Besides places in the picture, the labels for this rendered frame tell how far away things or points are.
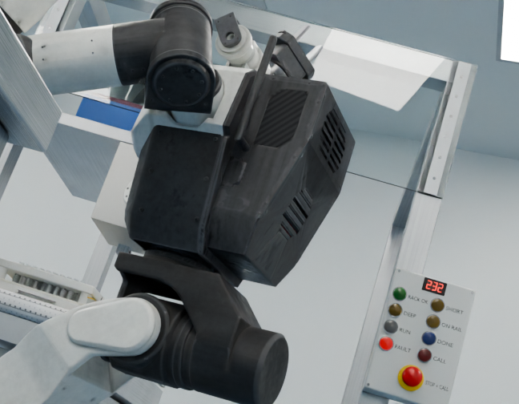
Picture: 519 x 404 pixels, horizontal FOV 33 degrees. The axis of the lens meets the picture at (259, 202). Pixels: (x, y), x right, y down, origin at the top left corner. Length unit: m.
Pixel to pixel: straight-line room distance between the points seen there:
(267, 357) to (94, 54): 0.50
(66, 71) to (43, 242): 4.62
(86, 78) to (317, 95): 0.34
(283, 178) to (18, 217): 4.82
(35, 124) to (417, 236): 1.44
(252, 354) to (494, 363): 3.85
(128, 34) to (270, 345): 0.48
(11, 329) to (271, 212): 0.94
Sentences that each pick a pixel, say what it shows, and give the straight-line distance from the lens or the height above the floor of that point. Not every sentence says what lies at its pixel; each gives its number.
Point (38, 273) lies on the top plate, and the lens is 2.12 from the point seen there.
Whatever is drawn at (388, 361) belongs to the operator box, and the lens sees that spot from 1.84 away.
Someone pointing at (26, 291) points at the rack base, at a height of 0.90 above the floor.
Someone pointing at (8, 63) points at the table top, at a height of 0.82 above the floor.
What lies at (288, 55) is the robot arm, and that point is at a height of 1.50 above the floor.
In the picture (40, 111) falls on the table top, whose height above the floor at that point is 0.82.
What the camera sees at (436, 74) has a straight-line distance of 2.12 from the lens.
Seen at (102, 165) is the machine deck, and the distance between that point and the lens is 2.36.
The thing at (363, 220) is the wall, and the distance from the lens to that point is 5.33.
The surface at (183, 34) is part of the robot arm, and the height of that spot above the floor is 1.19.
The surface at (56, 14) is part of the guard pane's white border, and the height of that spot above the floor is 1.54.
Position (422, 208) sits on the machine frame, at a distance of 1.99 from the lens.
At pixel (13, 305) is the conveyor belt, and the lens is 2.07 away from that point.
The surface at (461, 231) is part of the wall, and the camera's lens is 5.27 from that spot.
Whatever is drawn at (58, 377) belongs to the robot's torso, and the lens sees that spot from 1.37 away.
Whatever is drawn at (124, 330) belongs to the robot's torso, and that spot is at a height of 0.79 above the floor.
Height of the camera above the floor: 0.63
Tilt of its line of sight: 18 degrees up
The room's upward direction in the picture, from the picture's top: 18 degrees clockwise
